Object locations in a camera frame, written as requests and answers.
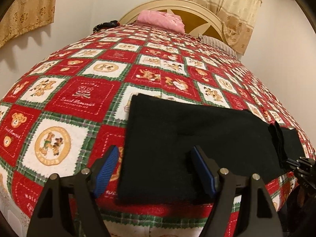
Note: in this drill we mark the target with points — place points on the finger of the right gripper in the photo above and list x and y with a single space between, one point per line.
278 143

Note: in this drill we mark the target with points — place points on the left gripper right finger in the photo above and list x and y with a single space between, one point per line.
210 169

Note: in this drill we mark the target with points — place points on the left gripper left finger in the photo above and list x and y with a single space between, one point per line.
102 170

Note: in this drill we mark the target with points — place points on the black pants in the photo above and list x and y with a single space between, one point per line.
160 163

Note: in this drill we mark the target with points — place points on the red patchwork bear bedspread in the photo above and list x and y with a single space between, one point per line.
154 94

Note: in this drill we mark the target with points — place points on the striped pillow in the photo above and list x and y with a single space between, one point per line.
217 44

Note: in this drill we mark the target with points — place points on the cream wooden headboard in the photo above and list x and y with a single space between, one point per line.
196 18

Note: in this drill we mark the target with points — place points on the dark item at bed edge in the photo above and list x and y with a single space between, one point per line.
106 25

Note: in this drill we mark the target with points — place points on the pink folded blanket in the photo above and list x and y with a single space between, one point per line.
163 20

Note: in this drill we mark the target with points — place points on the beige side window curtain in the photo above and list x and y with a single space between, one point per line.
24 16

